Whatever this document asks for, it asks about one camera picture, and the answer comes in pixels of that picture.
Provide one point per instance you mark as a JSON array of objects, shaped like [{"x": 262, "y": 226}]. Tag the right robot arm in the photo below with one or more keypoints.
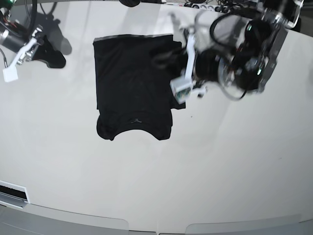
[{"x": 15, "y": 36}]

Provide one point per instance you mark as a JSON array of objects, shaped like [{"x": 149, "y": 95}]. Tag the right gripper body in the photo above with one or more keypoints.
[{"x": 27, "y": 52}]

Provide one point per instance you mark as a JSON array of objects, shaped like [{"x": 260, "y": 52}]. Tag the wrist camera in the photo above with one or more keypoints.
[
  {"x": 181, "y": 88},
  {"x": 10, "y": 74}
]

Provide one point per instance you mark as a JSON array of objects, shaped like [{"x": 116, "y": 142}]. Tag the black t-shirt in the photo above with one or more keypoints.
[{"x": 132, "y": 93}]

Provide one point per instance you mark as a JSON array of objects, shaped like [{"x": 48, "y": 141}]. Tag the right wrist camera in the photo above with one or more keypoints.
[{"x": 10, "y": 74}]

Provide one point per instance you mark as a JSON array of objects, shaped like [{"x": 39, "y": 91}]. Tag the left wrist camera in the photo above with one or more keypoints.
[{"x": 181, "y": 88}]

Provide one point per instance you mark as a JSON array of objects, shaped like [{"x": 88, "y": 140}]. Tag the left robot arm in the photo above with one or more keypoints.
[{"x": 237, "y": 70}]

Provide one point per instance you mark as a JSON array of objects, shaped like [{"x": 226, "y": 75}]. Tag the black round object top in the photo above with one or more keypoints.
[{"x": 130, "y": 3}]

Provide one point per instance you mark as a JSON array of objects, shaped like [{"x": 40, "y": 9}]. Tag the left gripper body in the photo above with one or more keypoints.
[{"x": 212, "y": 65}]

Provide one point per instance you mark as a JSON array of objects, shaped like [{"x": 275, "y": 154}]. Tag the white power strip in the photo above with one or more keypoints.
[{"x": 207, "y": 6}]

